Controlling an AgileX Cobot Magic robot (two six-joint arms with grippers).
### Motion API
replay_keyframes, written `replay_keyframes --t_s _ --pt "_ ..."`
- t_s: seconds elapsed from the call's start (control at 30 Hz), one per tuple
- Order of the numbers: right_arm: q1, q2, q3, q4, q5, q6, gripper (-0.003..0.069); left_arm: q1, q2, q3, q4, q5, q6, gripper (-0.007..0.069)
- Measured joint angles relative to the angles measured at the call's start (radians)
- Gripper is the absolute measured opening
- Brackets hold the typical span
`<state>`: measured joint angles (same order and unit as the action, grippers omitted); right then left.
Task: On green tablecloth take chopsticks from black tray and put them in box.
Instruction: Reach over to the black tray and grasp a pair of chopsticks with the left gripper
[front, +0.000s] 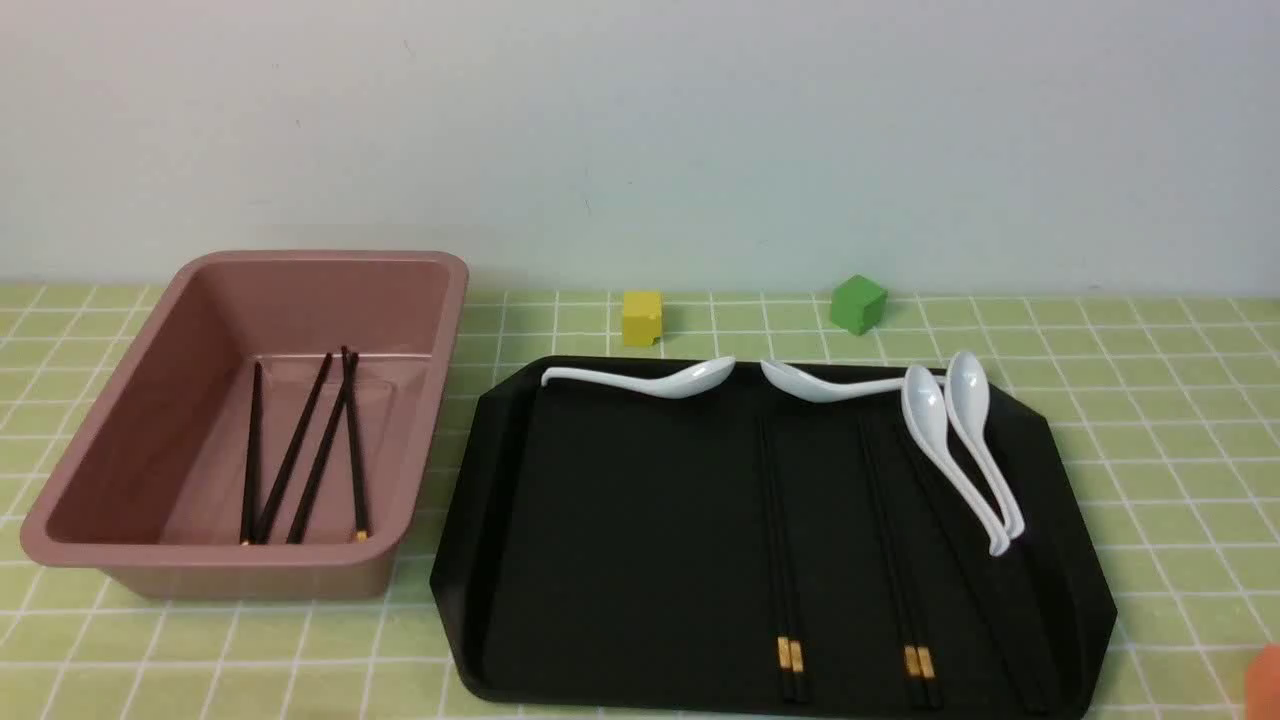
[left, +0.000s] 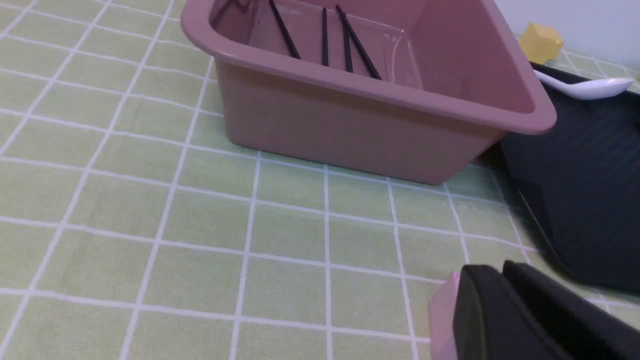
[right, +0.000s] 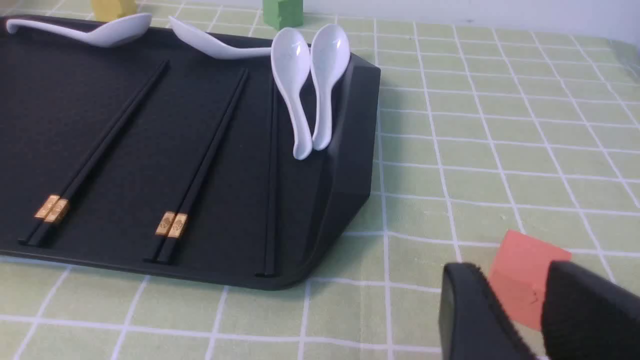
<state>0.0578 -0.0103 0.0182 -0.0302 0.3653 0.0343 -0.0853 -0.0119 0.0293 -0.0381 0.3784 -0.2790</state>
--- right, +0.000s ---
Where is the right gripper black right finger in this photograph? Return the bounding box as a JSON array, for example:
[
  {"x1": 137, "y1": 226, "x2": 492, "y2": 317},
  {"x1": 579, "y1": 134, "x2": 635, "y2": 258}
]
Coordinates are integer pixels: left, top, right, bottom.
[{"x1": 541, "y1": 260, "x2": 640, "y2": 360}]

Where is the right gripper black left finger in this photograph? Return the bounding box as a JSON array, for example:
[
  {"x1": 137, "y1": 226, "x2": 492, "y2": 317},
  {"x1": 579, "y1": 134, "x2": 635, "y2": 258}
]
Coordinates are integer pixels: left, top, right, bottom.
[{"x1": 438, "y1": 262, "x2": 536, "y2": 360}]

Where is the black chopstick gold band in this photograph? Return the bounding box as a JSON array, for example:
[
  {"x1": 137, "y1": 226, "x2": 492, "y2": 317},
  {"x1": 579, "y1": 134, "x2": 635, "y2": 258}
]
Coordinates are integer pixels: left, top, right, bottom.
[
  {"x1": 156, "y1": 70, "x2": 250, "y2": 265},
  {"x1": 18, "y1": 60, "x2": 167, "y2": 245},
  {"x1": 144, "y1": 68, "x2": 247, "y2": 263},
  {"x1": 27, "y1": 61, "x2": 170, "y2": 248}
]

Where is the orange red block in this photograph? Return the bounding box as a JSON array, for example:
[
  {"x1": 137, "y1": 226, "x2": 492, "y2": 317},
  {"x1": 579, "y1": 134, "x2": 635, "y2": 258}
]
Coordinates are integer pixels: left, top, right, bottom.
[{"x1": 489, "y1": 229, "x2": 572, "y2": 331}]

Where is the plain black chopstick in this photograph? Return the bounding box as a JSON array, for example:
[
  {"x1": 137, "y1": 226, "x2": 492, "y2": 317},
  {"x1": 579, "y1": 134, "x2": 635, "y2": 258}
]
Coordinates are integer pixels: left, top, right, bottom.
[{"x1": 256, "y1": 74, "x2": 279, "y2": 278}]

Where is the white ceramic spoon right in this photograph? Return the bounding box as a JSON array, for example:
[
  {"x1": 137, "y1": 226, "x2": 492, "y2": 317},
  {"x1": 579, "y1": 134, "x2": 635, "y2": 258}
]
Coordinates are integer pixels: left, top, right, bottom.
[{"x1": 310, "y1": 23, "x2": 351, "y2": 151}]

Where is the white ceramic spoon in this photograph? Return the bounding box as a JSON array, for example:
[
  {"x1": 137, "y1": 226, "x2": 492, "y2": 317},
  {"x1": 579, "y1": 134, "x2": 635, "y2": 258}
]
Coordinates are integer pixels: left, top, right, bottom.
[
  {"x1": 310, "y1": 23, "x2": 351, "y2": 151},
  {"x1": 168, "y1": 16, "x2": 271, "y2": 60},
  {"x1": 270, "y1": 27, "x2": 313, "y2": 161},
  {"x1": 6, "y1": 13, "x2": 153, "y2": 48}
]

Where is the black plastic tray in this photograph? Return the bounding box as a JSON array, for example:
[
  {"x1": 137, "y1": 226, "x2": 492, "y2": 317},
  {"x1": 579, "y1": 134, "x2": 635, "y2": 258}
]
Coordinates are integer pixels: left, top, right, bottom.
[{"x1": 1, "y1": 14, "x2": 381, "y2": 290}]

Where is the green block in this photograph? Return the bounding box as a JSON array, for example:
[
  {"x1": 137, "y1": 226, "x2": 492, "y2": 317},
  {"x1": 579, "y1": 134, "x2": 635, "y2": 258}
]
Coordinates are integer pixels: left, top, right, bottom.
[{"x1": 262, "y1": 0, "x2": 304, "y2": 30}]

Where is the white ceramic spoon far left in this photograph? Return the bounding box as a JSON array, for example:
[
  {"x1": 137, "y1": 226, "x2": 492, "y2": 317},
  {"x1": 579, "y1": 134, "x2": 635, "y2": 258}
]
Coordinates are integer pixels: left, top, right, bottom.
[{"x1": 6, "y1": 13, "x2": 153, "y2": 48}]

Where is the yellow block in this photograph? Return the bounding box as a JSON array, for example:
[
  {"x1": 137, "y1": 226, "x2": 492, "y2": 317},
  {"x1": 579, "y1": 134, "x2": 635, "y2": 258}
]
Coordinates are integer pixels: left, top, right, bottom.
[{"x1": 90, "y1": 0, "x2": 138, "y2": 22}]

